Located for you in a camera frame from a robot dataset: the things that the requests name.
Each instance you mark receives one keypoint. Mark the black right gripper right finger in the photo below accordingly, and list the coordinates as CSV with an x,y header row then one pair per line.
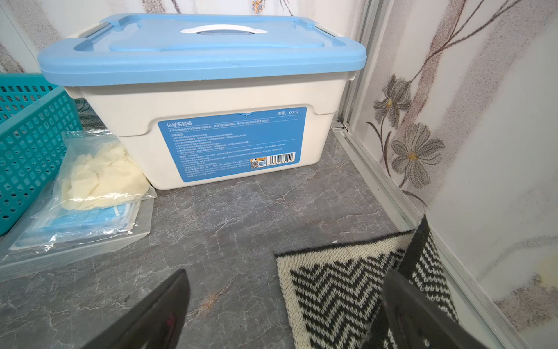
x,y
416,322

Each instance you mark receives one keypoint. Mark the bag of blue masks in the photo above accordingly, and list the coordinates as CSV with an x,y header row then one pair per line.
x,y
40,242

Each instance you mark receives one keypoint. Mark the white box with blue lid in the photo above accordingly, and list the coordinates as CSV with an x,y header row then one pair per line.
x,y
197,99

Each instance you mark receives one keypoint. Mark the teal plastic basket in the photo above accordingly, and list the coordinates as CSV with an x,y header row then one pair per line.
x,y
34,116

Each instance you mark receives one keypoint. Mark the bag of white gloves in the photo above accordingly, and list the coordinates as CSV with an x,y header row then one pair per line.
x,y
97,172

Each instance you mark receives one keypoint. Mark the black white knitted scarf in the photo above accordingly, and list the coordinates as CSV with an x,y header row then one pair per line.
x,y
333,295

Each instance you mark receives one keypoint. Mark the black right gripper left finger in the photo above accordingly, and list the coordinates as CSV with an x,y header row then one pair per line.
x,y
155,322

